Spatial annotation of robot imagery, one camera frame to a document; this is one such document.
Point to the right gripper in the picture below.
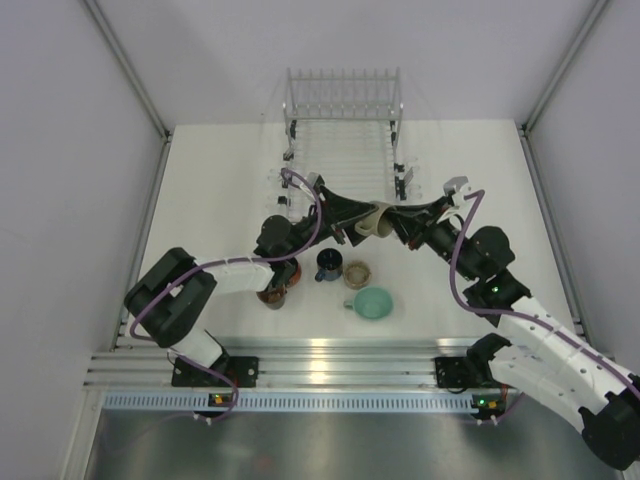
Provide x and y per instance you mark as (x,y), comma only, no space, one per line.
(416,224)

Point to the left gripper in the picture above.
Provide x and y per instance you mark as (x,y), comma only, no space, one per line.
(344,213)

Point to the olive grey mug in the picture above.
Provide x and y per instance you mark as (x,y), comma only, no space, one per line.
(372,221)

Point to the beige speckled cup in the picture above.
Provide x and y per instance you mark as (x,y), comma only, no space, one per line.
(357,275)

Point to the teal green cup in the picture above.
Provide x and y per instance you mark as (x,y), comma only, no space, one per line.
(371,303)

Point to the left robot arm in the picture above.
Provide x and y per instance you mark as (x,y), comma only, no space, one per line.
(167,301)

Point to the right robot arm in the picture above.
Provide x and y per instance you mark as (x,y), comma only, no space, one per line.
(529,349)

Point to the dark blue mug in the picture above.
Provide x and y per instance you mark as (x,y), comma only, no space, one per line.
(329,264)

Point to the black and red mug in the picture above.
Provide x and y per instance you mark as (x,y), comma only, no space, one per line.
(295,275)

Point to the brown mug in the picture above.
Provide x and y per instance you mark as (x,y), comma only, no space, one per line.
(273,299)

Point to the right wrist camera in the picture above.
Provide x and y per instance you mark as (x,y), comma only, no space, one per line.
(457,189)

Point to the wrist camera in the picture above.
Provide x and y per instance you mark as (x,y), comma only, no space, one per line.
(457,189)
(313,182)

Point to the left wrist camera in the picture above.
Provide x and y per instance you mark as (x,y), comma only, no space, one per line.
(313,182)

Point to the metal wire dish rack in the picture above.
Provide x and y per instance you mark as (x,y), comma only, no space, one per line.
(345,125)

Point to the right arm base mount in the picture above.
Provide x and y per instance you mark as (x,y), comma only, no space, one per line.
(459,373)

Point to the left aluminium frame post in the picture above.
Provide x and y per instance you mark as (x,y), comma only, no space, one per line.
(118,52)

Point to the aluminium frame post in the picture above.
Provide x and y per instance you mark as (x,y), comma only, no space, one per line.
(577,44)
(118,52)

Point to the slotted cable duct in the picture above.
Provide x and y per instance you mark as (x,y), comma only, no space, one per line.
(284,402)

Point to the aluminium rail base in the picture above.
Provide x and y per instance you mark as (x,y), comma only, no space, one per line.
(291,364)

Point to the right aluminium frame post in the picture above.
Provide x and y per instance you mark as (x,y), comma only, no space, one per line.
(577,44)

